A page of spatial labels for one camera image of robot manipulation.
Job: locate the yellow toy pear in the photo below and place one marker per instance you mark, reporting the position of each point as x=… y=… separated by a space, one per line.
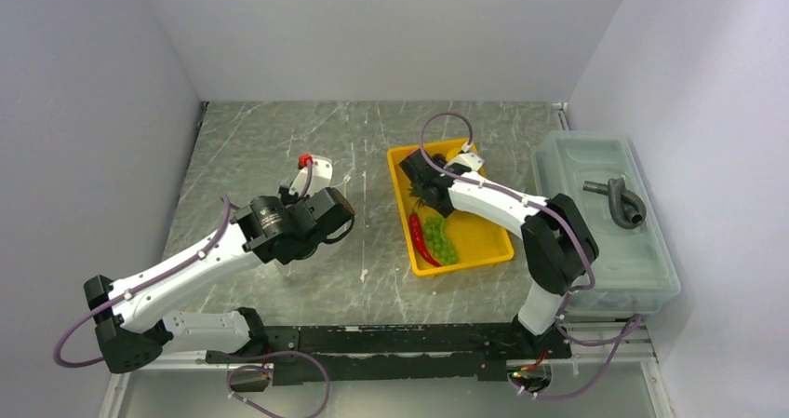
x=455 y=154

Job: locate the black base frame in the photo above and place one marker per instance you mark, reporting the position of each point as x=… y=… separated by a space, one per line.
x=484 y=351

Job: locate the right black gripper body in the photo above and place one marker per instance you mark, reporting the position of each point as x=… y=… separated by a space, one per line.
x=439 y=208

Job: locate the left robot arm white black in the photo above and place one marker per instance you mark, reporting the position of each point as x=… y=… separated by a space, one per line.
x=138 y=318

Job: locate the green toy grapes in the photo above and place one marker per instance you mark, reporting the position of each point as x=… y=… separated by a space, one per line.
x=438 y=243

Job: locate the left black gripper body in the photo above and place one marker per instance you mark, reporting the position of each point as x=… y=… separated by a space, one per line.
x=308 y=250

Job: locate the yellow plastic tray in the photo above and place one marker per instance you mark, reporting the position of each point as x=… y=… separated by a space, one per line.
x=477 y=242

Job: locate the clear plastic storage box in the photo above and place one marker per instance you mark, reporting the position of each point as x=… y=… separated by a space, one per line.
x=634 y=272

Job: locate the red toy chili pepper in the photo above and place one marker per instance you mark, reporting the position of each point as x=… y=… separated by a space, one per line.
x=418 y=240

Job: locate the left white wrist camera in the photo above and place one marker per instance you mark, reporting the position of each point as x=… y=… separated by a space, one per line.
x=315 y=173

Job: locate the orange toy pineapple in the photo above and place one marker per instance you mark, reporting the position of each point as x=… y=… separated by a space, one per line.
x=425 y=195

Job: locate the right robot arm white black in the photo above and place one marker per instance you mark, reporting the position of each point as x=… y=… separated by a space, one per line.
x=558 y=243

